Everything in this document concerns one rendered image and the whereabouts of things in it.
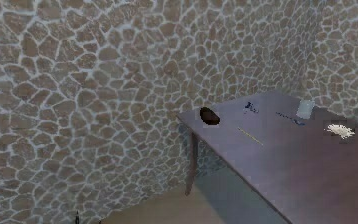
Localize dark blue pen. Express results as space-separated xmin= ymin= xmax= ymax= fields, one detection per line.
xmin=275 ymin=111 xmax=306 ymax=127

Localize pale grey cup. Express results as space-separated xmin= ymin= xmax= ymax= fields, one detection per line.
xmin=295 ymin=98 xmax=316 ymax=120

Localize dark purple-brown table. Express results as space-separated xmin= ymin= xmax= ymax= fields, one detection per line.
xmin=176 ymin=90 xmax=358 ymax=224

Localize white crumpled cloth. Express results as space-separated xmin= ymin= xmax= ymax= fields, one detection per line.
xmin=326 ymin=123 xmax=356 ymax=140

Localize thin yellow pencil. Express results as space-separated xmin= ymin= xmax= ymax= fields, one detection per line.
xmin=237 ymin=126 xmax=264 ymax=147

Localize small dark blue keys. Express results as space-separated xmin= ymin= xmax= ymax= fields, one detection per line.
xmin=243 ymin=101 xmax=260 ymax=115

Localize dark brown oval potato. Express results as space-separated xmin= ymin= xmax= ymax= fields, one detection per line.
xmin=199 ymin=106 xmax=221 ymax=127

